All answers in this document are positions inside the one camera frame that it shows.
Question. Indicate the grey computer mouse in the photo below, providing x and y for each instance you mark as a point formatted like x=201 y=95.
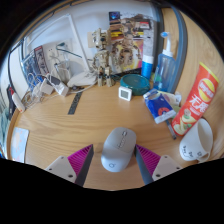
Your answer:
x=117 y=150

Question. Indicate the colourful figure box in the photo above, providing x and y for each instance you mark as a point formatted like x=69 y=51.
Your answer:
x=133 y=43

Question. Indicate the red potato chips can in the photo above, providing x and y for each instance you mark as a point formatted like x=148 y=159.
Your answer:
x=198 y=96

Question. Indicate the dark pen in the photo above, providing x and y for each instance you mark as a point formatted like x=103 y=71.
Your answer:
x=171 y=130

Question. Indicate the white power strip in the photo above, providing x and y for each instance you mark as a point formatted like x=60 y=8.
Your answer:
x=61 y=89

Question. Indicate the brown robot figurine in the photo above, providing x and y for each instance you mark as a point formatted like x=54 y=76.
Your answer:
x=102 y=56

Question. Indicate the grey metal frame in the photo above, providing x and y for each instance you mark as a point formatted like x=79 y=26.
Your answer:
x=180 y=50

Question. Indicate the teal round container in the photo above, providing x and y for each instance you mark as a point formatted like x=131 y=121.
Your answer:
x=136 y=84

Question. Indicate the blue spray bottle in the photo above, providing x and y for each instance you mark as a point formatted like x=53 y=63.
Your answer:
x=164 y=71

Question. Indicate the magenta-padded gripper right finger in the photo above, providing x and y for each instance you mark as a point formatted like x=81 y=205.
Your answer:
x=166 y=165

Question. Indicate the small white square clock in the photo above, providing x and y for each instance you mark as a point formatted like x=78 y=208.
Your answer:
x=124 y=93

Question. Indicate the white wall socket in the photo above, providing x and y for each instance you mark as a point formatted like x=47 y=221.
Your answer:
x=66 y=45
x=50 y=51

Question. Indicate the teal blanket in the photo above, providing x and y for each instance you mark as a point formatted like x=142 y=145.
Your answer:
x=3 y=126

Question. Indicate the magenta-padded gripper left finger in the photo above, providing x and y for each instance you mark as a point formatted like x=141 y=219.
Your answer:
x=61 y=165

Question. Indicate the black ruler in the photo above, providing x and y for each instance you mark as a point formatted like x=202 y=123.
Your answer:
x=75 y=103

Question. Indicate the white desk lamp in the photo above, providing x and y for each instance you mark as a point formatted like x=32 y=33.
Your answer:
x=81 y=79

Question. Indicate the glass jar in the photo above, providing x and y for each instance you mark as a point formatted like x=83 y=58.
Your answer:
x=62 y=71

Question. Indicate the white mug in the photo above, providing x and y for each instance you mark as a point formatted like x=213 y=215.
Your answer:
x=198 y=140

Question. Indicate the white charger block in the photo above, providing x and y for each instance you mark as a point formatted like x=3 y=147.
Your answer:
x=46 y=87

